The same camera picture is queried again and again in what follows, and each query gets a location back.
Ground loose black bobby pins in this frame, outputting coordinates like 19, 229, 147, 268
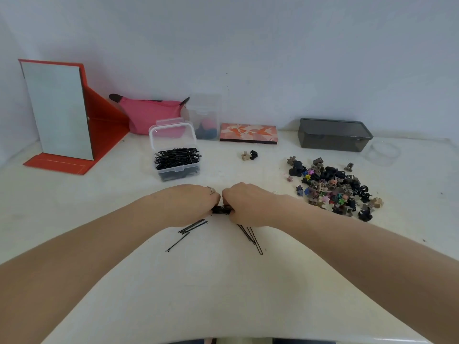
166, 219, 264, 256

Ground person's left hand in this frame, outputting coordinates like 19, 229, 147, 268
157, 184, 221, 228

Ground clear hinged plastic box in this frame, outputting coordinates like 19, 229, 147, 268
148, 118, 201, 182

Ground red folding stand mirror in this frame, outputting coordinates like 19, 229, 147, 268
18, 59, 130, 175

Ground person's right hand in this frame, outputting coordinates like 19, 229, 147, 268
222, 182, 288, 228

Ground orange floral flat case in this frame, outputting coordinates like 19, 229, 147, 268
219, 123, 278, 145

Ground pink zip pouch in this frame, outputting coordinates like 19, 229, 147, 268
109, 93, 191, 136

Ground person's left forearm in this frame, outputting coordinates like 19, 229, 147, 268
0, 193, 173, 344

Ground person's right forearm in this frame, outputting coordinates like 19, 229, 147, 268
276, 195, 459, 344

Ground tall clear plastic container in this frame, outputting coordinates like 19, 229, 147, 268
187, 93, 222, 141

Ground pile of mini claw clips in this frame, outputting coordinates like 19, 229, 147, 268
286, 156, 384, 223

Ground grey lidded plastic box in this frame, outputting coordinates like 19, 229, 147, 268
297, 118, 374, 153

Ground clear round plastic tub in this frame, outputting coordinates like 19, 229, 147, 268
364, 140, 402, 167

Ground heap of black hairpins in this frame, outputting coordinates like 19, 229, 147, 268
154, 147, 202, 172

